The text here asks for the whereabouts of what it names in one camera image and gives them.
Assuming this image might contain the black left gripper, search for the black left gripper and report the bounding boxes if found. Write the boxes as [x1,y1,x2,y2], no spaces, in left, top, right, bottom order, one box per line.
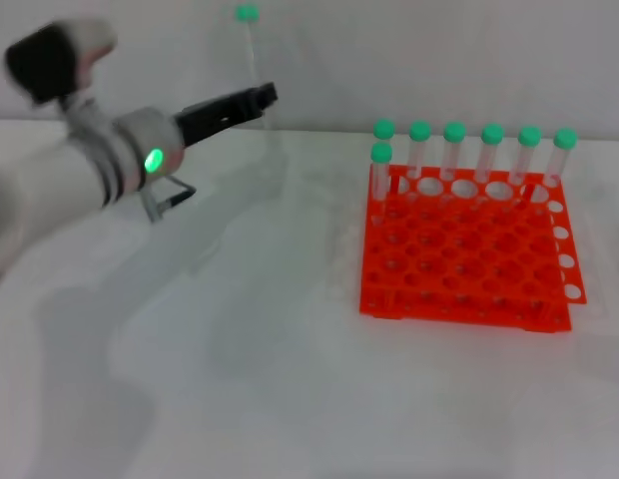
[173,82,281,150]

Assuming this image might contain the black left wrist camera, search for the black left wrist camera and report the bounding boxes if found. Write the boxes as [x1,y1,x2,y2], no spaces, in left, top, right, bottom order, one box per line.
[3,23,86,107]

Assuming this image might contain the clear test tube green cap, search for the clear test tube green cap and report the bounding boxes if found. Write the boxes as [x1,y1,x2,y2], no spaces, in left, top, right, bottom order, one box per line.
[470,123,506,210]
[405,121,433,202]
[233,3,275,132]
[526,128,579,202]
[369,142,394,224]
[440,121,468,207]
[372,118,403,195]
[502,126,543,212]

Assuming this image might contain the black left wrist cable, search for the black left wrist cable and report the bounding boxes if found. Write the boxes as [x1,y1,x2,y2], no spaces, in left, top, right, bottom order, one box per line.
[157,192,197,209]

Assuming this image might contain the orange test tube rack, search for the orange test tube rack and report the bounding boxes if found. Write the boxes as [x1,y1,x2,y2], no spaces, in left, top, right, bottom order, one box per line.
[357,163,589,334]

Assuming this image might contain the grey metal left wrist bracket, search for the grey metal left wrist bracket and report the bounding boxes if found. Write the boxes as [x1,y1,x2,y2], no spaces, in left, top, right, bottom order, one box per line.
[141,174,197,225]

